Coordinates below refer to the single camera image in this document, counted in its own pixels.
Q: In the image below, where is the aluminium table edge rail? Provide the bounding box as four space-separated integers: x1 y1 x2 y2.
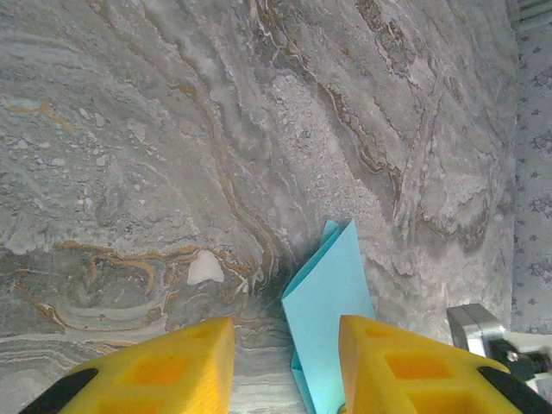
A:
515 0 552 32

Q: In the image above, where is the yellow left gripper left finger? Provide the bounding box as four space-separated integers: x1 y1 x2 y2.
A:
19 316 236 414

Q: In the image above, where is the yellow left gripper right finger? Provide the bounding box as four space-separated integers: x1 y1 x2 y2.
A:
338 313 552 414

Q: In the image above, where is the light blue paper sheet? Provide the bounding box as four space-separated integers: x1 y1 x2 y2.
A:
280 218 377 414

